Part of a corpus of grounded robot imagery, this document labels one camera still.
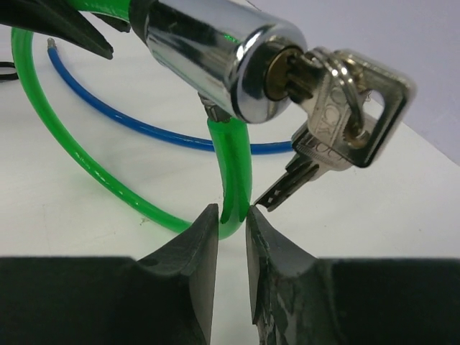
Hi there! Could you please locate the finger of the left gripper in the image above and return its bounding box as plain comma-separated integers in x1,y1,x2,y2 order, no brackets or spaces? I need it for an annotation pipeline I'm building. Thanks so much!
1,0,113,60

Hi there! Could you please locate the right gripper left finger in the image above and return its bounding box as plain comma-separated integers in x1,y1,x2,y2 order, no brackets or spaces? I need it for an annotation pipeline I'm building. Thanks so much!
1,204,219,344

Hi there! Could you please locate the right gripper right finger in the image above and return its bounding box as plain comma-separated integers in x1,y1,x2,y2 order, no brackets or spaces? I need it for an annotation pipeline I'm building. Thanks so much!
246,207,459,344

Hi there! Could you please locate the green cable lock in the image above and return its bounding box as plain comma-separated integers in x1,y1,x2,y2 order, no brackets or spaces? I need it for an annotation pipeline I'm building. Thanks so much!
10,0,418,241

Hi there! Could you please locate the orange black padlock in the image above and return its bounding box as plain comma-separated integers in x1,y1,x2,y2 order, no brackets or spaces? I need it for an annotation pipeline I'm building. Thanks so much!
0,61,19,82

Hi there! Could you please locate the blue cable lock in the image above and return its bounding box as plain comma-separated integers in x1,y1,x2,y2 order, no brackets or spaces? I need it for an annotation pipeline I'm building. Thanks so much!
46,37,294,155

